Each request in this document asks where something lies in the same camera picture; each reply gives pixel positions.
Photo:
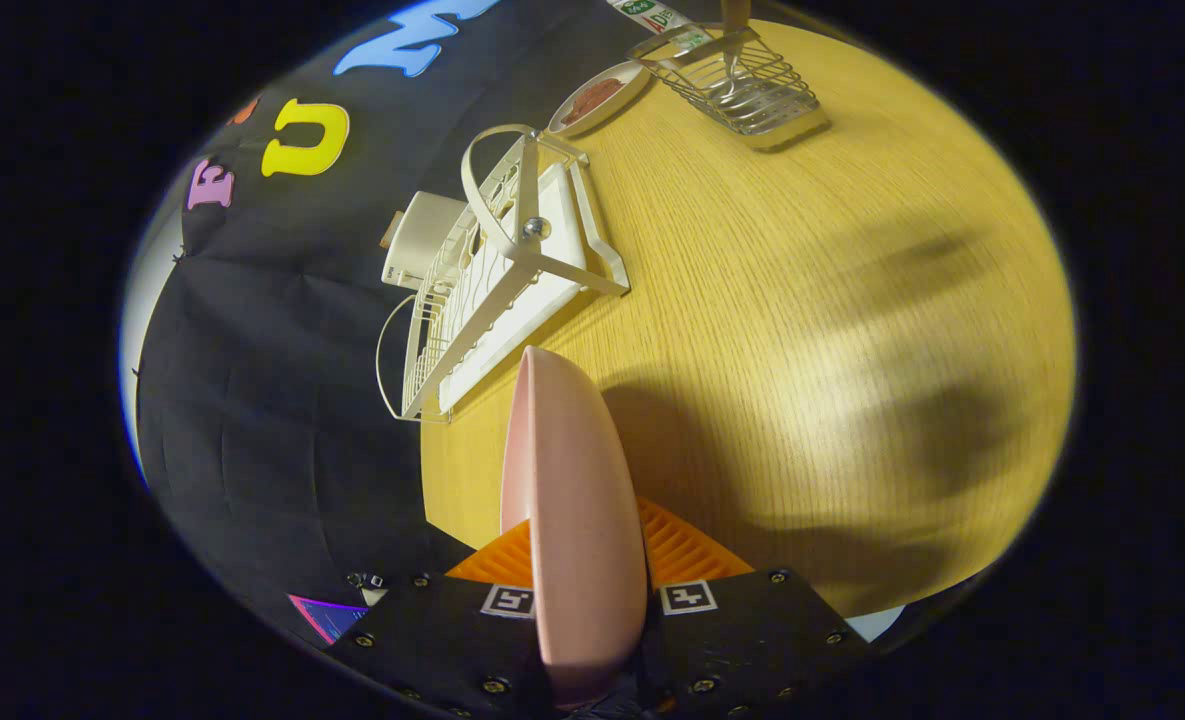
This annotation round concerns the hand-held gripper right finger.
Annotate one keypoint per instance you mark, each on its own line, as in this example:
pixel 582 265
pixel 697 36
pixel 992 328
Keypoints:
pixel 742 640

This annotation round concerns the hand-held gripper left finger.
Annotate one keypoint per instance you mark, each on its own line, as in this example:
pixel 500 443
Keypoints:
pixel 442 640

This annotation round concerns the pink plate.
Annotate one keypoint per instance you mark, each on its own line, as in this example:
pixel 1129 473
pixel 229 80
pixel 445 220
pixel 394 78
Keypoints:
pixel 577 520

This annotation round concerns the white dish rack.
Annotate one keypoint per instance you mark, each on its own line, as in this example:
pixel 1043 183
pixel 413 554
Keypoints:
pixel 542 290

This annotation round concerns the beige plate with meat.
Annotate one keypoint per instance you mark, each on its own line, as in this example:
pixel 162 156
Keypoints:
pixel 624 92

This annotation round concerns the black backdrop cloth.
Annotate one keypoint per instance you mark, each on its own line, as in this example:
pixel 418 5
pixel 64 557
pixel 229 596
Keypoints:
pixel 252 400

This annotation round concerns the white toaster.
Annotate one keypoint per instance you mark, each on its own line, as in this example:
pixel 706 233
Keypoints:
pixel 427 235

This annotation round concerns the toast slice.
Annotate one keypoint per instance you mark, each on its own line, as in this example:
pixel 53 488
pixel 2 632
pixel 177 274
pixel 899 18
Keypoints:
pixel 390 230

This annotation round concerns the red meat slice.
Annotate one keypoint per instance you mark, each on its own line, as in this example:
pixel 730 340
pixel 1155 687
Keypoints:
pixel 602 92
pixel 582 108

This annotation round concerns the white bottle green label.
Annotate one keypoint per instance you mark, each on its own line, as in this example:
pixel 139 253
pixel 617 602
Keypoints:
pixel 657 15

